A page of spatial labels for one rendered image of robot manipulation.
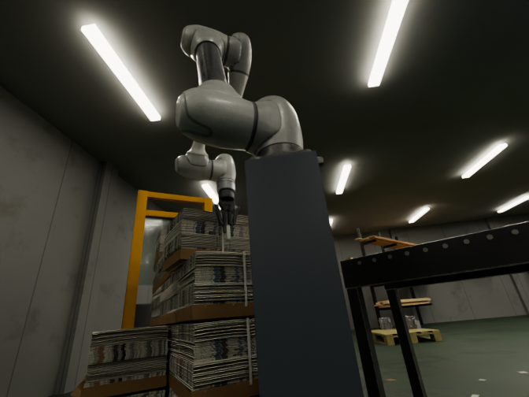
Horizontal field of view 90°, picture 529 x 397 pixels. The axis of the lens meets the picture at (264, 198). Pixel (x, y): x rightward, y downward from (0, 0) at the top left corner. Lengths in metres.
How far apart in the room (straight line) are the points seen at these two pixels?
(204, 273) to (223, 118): 0.52
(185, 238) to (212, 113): 0.58
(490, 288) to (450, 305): 1.41
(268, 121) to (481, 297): 10.78
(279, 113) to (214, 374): 0.82
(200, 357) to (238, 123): 0.71
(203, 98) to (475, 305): 10.82
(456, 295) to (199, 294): 10.31
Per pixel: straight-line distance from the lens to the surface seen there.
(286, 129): 0.83
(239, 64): 1.38
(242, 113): 0.80
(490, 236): 1.16
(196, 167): 1.27
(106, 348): 1.34
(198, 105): 0.78
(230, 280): 1.00
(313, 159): 0.74
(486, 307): 11.30
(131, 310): 2.63
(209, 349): 0.97
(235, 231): 1.27
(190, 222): 1.20
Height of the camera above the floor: 0.60
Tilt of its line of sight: 24 degrees up
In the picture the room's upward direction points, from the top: 5 degrees counter-clockwise
